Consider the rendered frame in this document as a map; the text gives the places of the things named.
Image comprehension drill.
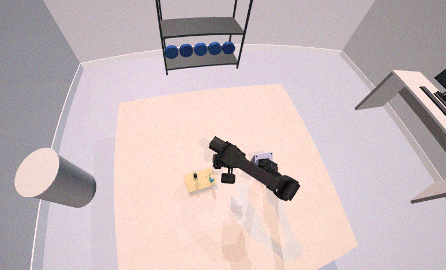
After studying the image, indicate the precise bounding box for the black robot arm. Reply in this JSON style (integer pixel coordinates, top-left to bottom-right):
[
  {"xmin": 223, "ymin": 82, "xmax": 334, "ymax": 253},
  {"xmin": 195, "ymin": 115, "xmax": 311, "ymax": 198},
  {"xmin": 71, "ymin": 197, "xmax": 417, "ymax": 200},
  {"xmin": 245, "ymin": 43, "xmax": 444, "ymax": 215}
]
[{"xmin": 209, "ymin": 136, "xmax": 300, "ymax": 201}]

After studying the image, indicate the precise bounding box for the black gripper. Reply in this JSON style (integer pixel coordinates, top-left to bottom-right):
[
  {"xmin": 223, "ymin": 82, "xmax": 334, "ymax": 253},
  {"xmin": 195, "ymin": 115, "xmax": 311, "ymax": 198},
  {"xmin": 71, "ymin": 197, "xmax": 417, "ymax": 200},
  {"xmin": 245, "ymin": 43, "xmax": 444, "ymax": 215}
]
[{"xmin": 221, "ymin": 166, "xmax": 236, "ymax": 184}]

